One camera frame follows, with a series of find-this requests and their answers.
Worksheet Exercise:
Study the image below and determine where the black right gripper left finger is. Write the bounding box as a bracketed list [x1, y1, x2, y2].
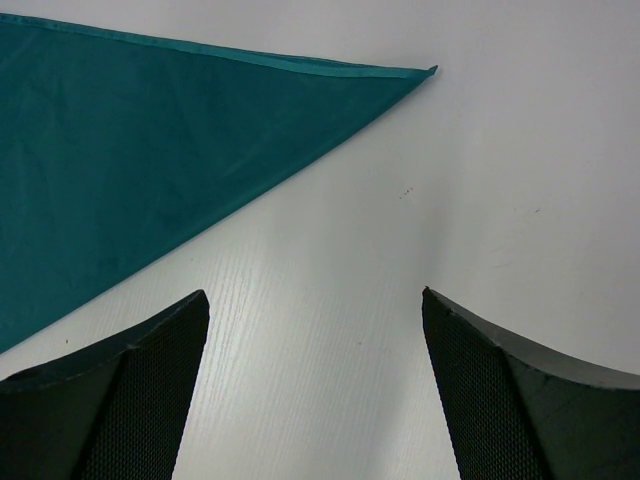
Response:
[1, 290, 209, 479]

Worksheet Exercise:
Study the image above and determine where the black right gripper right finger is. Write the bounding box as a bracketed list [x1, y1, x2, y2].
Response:
[422, 288, 639, 479]

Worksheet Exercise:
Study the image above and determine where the teal satin napkin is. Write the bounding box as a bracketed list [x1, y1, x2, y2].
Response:
[1, 13, 434, 350]

